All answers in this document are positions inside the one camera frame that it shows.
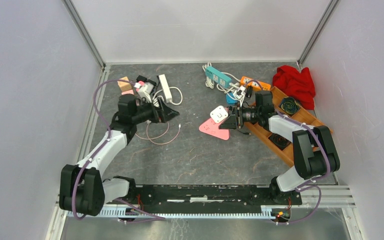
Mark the pink square power strip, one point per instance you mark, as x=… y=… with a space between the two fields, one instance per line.
x=210 y=127

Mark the wooden cube adapter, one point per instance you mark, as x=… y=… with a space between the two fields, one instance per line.
x=124 y=84

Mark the black power adapter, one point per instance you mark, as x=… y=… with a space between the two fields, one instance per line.
x=249 y=91

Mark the white charger plug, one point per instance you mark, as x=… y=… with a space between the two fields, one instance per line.
x=219 y=114

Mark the blue folding extension socket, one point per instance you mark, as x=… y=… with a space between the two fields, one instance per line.
x=230 y=99

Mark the pink plug adapter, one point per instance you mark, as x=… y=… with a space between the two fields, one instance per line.
x=128 y=92

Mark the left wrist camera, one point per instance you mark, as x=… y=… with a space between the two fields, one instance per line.
x=144 y=91

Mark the teal power strip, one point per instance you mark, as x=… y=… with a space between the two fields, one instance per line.
x=218 y=77

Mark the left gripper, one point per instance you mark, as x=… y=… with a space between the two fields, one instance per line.
x=164 y=113

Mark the white usb power strip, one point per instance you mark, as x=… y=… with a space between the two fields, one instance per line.
x=165 y=88

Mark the black ring object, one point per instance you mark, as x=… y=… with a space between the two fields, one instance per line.
x=279 y=141

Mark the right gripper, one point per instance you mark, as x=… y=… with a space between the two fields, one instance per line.
x=229 y=123

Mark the small black adapter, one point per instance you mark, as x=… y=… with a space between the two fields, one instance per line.
x=141 y=78

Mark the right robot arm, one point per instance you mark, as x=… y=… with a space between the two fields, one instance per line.
x=315 y=155

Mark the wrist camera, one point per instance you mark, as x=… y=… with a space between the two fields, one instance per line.
x=144 y=91
x=240 y=94

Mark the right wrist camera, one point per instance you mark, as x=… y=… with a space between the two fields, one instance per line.
x=240 y=94

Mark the orange power strip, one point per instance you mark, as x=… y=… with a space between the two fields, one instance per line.
x=257 y=85

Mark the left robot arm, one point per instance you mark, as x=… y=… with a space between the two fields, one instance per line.
x=82 y=190

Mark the red cloth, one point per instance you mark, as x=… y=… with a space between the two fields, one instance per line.
x=296 y=84

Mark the dark green ring object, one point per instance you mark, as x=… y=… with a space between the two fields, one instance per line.
x=289 y=105

